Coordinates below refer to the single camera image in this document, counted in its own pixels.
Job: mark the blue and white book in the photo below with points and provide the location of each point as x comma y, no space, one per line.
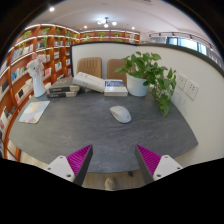
115,88

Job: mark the black ceiling track light rail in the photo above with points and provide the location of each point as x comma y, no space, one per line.
180,34

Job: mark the light grey computer mouse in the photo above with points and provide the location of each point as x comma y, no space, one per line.
120,114

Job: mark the white wall socket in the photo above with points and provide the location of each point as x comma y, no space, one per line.
192,89
181,81

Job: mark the green plant in white pot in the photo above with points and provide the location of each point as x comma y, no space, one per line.
137,85

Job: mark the thick white book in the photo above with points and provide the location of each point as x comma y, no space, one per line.
88,81

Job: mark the tan upholstered chair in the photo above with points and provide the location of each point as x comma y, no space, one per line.
115,68
89,66

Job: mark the window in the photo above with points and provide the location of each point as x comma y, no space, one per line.
190,44

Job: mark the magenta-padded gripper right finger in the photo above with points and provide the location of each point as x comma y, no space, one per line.
165,165

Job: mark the branched ceiling lamp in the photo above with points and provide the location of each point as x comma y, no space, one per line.
106,22

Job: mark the white vase with pink flowers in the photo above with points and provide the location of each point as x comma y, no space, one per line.
37,85

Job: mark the orange wooden bookshelf unit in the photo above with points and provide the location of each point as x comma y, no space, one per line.
20,66

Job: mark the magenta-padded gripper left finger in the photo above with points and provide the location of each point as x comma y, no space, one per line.
63,166

